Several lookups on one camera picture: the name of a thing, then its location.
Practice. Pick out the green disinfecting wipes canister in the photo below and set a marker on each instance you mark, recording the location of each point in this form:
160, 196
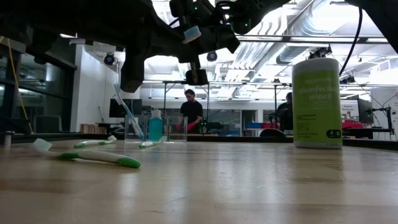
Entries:
317, 109

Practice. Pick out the long ceiling light bar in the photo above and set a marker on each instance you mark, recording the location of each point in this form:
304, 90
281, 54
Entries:
311, 39

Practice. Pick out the blue storage bin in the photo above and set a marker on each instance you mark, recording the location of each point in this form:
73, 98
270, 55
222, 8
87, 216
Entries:
254, 125

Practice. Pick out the clear acrylic organizer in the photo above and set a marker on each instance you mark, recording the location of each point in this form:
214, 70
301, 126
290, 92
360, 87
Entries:
174, 130

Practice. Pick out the red object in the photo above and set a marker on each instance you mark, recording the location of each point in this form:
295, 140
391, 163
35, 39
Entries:
353, 124

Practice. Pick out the person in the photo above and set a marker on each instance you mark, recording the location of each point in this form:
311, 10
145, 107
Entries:
286, 115

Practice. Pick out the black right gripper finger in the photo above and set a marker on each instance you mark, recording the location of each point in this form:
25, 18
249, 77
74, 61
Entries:
199, 54

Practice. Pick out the black ceiling dome camera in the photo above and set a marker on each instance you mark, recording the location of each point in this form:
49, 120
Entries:
212, 56
109, 59

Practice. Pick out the white cylindrical foot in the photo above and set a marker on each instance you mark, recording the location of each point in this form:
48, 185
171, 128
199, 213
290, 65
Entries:
8, 140

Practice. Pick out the wooden crate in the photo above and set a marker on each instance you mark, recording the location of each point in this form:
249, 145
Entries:
92, 128

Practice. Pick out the green white toothbrush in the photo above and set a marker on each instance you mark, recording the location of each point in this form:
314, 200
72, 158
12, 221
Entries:
152, 143
93, 155
93, 142

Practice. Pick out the grey chair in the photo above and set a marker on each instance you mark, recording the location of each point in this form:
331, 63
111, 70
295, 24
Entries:
48, 124

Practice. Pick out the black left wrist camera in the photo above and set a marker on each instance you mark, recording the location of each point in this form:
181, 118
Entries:
196, 77

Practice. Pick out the blue mouthwash bottle white cap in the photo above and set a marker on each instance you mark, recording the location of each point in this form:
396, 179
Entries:
155, 127

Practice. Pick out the black computer monitor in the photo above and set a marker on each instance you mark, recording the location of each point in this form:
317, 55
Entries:
116, 109

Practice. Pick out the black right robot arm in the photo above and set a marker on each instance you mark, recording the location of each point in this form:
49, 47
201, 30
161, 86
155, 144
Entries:
264, 9

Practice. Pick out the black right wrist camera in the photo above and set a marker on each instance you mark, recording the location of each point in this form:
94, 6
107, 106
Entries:
180, 7

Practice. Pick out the silver ventilation duct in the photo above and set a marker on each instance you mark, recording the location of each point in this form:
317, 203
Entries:
298, 46

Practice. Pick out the black rounded chair back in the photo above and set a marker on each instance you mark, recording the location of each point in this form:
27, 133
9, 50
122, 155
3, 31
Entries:
273, 133

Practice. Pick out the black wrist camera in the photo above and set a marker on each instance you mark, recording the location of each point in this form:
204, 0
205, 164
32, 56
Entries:
180, 7
196, 77

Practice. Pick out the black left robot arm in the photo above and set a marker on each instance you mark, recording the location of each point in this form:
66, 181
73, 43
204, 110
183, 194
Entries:
62, 15

